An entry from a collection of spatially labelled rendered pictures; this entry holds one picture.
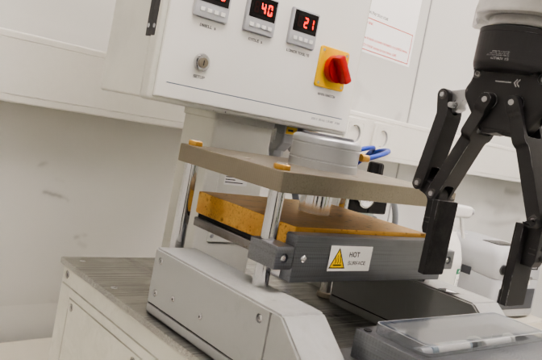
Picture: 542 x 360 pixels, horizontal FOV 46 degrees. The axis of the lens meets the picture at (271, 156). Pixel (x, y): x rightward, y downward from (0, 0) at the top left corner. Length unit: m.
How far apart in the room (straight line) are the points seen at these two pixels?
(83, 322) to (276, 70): 0.39
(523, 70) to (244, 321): 0.31
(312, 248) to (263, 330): 0.10
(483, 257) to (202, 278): 1.07
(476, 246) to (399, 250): 0.93
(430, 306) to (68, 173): 0.60
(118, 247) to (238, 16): 0.51
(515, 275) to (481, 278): 1.03
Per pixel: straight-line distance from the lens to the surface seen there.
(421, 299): 0.78
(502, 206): 2.16
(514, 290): 0.58
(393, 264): 0.70
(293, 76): 0.86
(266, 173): 0.60
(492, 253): 1.59
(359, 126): 1.42
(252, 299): 0.56
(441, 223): 0.62
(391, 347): 0.54
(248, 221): 0.66
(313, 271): 0.61
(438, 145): 0.62
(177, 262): 0.66
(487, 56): 0.58
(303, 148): 0.70
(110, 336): 0.76
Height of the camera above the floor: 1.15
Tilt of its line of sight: 3 degrees down
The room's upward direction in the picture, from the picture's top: 11 degrees clockwise
